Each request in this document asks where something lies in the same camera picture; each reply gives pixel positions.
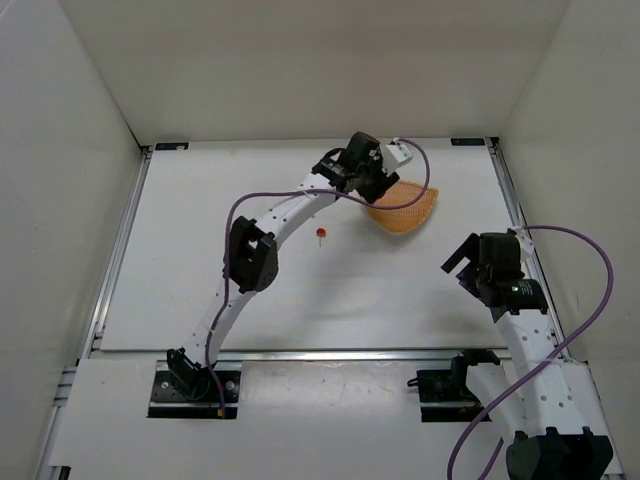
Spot red fake cherry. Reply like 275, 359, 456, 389
316, 227, 327, 246

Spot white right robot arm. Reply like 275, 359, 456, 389
441, 227, 614, 479

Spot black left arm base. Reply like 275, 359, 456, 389
147, 364, 242, 420

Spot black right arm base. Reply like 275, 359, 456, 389
406, 349, 501, 423

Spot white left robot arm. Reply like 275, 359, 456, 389
167, 132, 413, 400

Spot orange woven fruit basket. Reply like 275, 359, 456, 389
365, 180, 439, 235

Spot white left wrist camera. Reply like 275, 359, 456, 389
381, 138, 413, 172

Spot aluminium table edge rail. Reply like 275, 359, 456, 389
33, 145, 154, 479

